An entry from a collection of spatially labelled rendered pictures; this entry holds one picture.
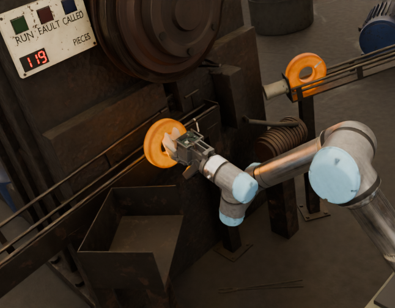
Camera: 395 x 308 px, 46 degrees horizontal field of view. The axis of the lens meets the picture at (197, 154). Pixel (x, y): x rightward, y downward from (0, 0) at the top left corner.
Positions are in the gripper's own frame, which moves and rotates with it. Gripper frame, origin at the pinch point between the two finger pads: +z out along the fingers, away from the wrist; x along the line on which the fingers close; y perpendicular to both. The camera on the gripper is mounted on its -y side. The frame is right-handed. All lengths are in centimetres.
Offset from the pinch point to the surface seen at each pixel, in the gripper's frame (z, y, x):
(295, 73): -5, -4, -63
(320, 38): 89, -107, -249
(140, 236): -15.0, -13.4, 24.3
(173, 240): -24.2, -11.2, 19.7
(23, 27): 31, 35, 21
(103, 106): 22.5, 4.2, 6.5
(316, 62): -9, -1, -70
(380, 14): 38, -60, -232
